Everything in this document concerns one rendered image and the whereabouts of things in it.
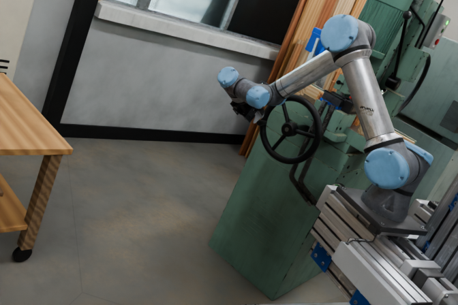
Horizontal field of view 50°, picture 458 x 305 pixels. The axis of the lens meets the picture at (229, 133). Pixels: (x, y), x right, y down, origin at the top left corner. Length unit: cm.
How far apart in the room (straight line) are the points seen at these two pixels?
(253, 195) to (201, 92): 137
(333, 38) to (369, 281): 70
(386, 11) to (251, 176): 95
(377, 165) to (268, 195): 97
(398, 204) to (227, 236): 113
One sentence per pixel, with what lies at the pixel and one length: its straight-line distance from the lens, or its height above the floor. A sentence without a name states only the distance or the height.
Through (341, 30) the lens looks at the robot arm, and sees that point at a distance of 152.
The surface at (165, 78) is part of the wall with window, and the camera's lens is 333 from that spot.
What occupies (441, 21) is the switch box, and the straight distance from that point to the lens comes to 250.
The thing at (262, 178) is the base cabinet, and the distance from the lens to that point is 234.
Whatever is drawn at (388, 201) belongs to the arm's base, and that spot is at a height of 86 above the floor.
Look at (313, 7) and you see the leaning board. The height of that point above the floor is 126.
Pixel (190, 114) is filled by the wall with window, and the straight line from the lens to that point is 362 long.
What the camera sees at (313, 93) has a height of 92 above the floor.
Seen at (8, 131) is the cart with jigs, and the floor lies 53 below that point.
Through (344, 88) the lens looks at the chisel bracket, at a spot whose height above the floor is 102.
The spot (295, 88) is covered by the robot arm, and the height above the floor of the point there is 102.
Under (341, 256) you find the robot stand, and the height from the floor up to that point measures 69.
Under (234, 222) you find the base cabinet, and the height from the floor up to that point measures 21.
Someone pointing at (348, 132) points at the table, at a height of 88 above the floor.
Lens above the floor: 133
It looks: 18 degrees down
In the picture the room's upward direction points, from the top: 24 degrees clockwise
